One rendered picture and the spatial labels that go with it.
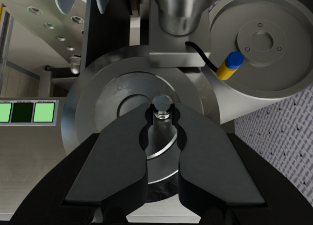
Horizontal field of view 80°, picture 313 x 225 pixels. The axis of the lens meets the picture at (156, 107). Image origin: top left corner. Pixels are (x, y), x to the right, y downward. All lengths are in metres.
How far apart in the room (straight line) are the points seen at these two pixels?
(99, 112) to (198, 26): 0.11
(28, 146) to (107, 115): 0.47
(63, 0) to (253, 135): 0.33
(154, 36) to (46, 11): 0.31
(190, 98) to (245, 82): 0.06
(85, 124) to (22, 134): 0.46
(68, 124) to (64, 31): 0.32
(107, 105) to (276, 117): 0.23
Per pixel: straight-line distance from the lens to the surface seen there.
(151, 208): 0.52
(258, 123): 0.35
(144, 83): 0.16
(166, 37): 0.16
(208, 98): 0.18
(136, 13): 0.54
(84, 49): 0.22
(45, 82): 3.40
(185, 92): 0.17
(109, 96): 0.16
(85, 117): 0.18
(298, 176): 0.28
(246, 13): 0.24
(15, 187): 0.63
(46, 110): 0.59
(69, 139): 0.19
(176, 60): 0.17
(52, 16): 0.45
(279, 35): 0.23
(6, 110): 0.66
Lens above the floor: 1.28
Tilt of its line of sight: 12 degrees down
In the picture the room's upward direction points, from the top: 180 degrees counter-clockwise
